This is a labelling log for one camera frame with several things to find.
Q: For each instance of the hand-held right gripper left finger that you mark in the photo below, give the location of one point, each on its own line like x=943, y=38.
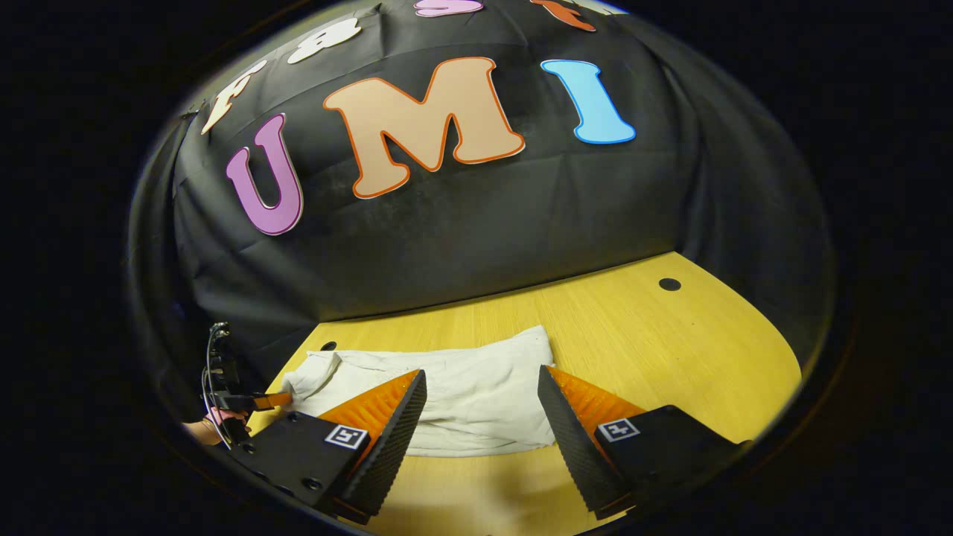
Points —
x=394, y=439

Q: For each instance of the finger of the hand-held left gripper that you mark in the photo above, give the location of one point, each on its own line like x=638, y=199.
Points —
x=274, y=400

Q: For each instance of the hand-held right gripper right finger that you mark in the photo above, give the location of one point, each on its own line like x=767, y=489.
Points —
x=569, y=439

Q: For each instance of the white jeans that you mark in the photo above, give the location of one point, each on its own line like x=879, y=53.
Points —
x=476, y=394

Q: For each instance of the black backdrop cloth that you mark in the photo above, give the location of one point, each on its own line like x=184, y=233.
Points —
x=484, y=223

